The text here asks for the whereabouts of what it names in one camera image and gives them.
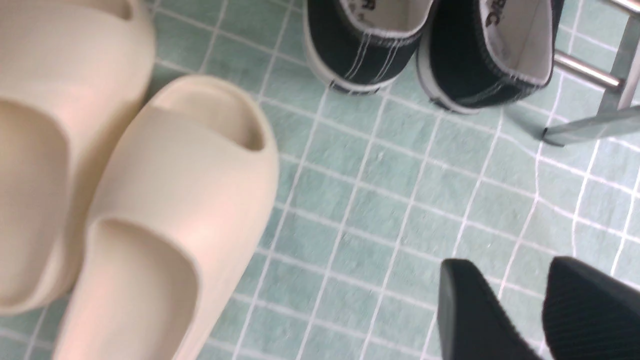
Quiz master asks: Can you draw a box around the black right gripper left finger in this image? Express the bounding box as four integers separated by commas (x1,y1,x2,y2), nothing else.
437,259,540,360

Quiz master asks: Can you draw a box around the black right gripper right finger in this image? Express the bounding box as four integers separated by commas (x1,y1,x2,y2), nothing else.
542,256,640,360

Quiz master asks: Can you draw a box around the black canvas sneaker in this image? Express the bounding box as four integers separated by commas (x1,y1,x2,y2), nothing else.
302,0,438,96
415,0,564,115

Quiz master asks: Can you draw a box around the metal shoe rack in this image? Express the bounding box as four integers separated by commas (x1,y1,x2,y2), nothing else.
541,0,640,147

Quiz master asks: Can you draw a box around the green checkered cloth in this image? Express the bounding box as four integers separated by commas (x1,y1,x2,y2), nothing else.
0,0,640,360

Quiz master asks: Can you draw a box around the right cream slipper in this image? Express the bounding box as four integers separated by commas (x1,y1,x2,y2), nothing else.
51,74,279,360

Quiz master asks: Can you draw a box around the cream slipper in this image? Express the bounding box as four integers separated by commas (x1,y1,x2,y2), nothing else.
0,0,156,316
51,74,279,360

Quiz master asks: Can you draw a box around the left cream slipper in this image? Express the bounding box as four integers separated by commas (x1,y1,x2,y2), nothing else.
0,0,156,316

